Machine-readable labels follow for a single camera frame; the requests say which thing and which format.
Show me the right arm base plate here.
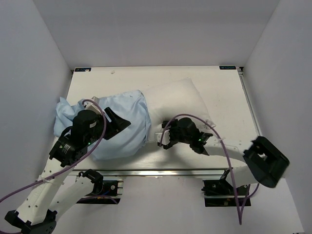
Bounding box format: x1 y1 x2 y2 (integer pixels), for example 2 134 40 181
201 169 236 207

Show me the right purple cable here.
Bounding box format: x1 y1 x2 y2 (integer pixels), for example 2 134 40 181
161 113 260 225

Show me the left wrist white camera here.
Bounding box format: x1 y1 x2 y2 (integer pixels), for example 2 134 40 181
83 97 101 115

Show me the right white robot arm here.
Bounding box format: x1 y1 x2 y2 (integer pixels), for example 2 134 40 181
158 115 290 195

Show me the right blue table label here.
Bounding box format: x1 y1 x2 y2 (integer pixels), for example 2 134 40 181
219 65 236 70

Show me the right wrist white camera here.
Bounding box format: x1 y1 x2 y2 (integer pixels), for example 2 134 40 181
155 130 170 145

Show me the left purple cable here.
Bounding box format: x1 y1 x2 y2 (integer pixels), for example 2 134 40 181
0 98 117 205

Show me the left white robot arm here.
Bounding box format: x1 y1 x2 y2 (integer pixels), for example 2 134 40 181
5 107 131 234

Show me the white pillow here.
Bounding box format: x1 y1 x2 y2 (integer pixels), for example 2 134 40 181
142 78 216 143

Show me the purple cable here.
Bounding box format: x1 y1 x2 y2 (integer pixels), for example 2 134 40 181
161 113 260 225
0 98 117 205

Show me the light blue pillowcase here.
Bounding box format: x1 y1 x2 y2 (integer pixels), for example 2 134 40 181
54 90 152 161

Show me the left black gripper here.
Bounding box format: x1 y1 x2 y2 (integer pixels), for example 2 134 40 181
85 106 131 145

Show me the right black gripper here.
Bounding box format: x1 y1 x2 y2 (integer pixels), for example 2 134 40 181
162 118 192 149

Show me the aluminium front rail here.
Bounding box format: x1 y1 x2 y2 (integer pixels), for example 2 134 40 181
70 168 230 181

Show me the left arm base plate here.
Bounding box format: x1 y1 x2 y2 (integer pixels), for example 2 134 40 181
77 180 124 205

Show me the left blue table label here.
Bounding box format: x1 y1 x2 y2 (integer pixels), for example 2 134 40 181
74 67 91 72

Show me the wrist white camera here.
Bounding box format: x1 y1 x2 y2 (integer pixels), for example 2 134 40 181
155 130 170 145
83 97 101 115

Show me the right aluminium side rail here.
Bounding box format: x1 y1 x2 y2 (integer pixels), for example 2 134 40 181
237 67 262 135

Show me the blue table label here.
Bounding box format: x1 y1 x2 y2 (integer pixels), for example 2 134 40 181
74 67 91 72
219 65 236 70

